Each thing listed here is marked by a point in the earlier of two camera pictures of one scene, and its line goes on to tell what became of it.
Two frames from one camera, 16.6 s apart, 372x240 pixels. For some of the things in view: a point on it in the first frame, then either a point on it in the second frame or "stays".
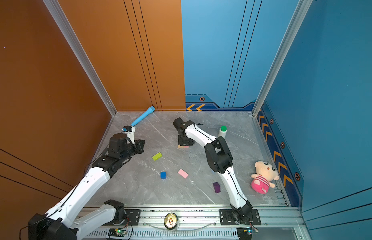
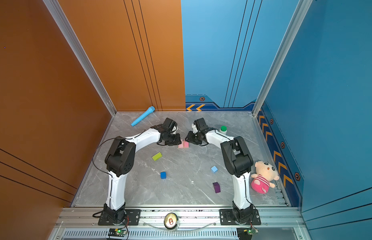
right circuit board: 250,230 stays
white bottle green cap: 223,131 stays
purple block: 216,187 stays
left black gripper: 138,144 -> 178,141
